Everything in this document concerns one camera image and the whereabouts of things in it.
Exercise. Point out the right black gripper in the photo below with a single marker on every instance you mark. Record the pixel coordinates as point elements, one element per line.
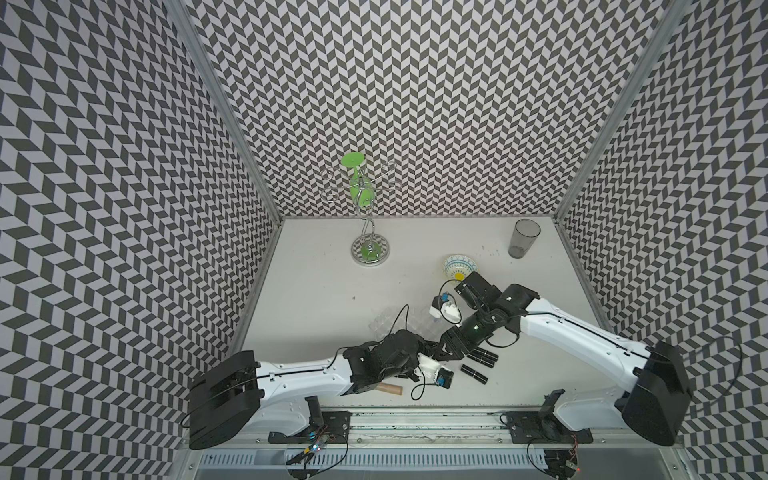
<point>453,345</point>

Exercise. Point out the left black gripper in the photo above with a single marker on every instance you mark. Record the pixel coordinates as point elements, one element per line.
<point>425,346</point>

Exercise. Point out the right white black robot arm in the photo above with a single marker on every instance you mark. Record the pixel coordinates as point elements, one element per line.
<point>651,391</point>

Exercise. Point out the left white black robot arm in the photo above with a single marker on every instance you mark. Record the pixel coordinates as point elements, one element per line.
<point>241,392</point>

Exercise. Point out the clear acrylic lipstick organizer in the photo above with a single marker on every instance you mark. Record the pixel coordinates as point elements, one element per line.
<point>415,320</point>

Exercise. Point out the black lipstick right upper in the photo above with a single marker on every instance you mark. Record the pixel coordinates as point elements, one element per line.
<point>487,354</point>

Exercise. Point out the yellow blue patterned bowl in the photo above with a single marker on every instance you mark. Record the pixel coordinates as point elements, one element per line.
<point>459,267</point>

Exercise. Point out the chrome stand with green discs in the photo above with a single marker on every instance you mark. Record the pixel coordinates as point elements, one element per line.
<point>369,248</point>

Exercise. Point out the grey ribbed drinking glass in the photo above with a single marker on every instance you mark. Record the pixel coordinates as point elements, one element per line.
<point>525,233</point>

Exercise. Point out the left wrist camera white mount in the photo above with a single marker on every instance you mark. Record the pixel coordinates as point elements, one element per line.
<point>433,372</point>

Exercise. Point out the aluminium front rail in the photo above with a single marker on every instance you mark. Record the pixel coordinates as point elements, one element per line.
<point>412,426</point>

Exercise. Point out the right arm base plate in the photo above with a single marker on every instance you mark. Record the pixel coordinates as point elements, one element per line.
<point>525,426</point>

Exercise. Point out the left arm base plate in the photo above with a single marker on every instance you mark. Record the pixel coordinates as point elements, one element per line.
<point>309,427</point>

